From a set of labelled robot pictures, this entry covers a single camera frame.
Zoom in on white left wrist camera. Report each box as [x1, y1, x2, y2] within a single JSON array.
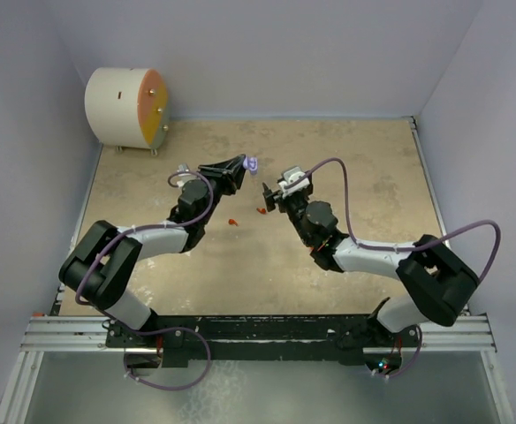
[[170, 163, 197, 189]]

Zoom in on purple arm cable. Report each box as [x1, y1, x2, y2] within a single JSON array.
[[284, 157, 502, 380], [75, 170, 215, 390]]

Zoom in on purple earbud charging case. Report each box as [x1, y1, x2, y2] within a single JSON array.
[[243, 155, 258, 175]]

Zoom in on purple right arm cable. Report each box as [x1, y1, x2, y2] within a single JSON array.
[[284, 157, 502, 380]]

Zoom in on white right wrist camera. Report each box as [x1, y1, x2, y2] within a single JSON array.
[[277, 166, 311, 198]]

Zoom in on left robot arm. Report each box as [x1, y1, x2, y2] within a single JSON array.
[[58, 155, 258, 346]]

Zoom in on aluminium rail frame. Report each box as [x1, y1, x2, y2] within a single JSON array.
[[0, 115, 515, 424]]

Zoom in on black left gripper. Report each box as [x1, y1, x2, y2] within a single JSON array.
[[194, 155, 247, 226]]

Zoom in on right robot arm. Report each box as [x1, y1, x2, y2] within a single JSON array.
[[262, 182, 480, 345]]

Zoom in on round tricolour drawer cabinet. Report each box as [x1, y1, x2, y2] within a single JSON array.
[[84, 67, 171, 155]]

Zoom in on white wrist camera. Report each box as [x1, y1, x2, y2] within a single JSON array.
[[170, 163, 197, 189], [277, 166, 311, 198]]

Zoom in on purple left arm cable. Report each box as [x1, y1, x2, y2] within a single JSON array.
[[75, 170, 215, 390]]

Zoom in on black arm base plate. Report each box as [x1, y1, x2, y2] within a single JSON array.
[[103, 314, 420, 367]]

